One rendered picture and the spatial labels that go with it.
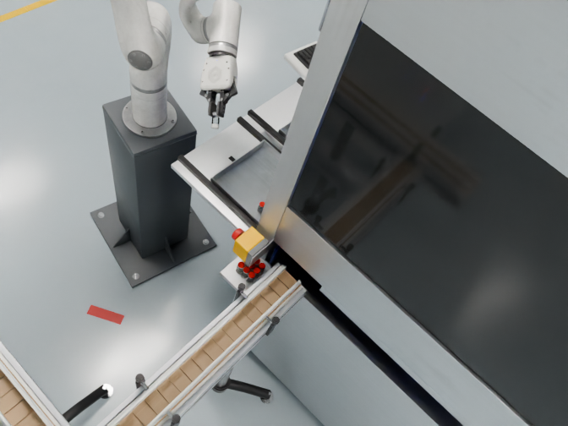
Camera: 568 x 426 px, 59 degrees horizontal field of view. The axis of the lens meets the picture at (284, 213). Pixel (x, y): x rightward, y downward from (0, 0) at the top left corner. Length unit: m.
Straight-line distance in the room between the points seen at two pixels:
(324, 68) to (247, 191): 0.82
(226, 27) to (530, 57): 0.96
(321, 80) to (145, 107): 0.91
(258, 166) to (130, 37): 0.60
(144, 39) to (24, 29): 2.11
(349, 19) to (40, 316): 1.98
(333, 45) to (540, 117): 0.37
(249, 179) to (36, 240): 1.27
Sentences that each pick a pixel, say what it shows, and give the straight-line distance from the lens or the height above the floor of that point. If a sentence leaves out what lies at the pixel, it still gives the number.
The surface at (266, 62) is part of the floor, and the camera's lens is 3.47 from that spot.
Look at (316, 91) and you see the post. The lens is 1.02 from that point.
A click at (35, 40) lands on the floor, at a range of 3.52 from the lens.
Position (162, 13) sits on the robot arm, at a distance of 1.66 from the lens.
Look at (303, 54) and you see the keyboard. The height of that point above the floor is 0.83.
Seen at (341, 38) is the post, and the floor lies 1.75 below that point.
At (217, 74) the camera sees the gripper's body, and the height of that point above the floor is 1.27.
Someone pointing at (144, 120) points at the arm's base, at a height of 0.91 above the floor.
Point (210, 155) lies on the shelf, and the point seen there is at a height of 0.88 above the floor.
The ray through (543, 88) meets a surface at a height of 1.89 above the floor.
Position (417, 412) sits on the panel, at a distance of 1.65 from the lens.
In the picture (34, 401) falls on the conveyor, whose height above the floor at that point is 0.93.
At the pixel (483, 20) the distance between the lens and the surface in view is 0.78.
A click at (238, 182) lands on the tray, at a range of 1.73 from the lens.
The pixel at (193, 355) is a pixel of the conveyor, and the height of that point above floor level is 0.93.
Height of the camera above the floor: 2.31
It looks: 57 degrees down
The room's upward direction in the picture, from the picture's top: 22 degrees clockwise
